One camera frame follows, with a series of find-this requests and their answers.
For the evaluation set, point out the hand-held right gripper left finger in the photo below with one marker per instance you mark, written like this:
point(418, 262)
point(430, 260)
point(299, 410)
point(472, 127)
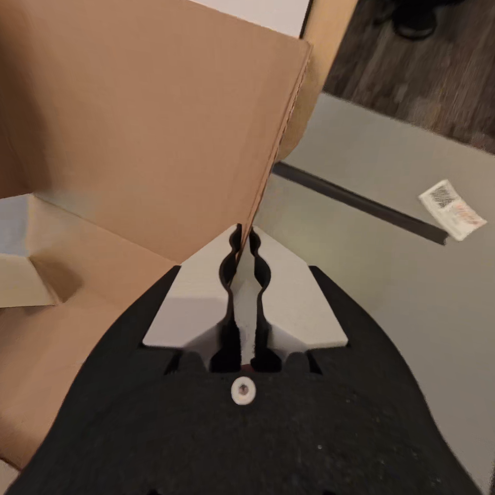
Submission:
point(193, 297)

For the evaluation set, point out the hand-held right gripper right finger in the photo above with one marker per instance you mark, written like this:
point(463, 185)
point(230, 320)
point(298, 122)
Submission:
point(297, 305)

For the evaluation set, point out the cardboard box with lid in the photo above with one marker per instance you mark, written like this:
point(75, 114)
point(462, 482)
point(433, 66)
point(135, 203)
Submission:
point(147, 127)

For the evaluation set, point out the white printed label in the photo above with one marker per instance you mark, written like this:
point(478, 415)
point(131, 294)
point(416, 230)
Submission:
point(451, 210)

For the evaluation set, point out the black chair base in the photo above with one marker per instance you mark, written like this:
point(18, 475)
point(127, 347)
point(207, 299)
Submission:
point(410, 17)

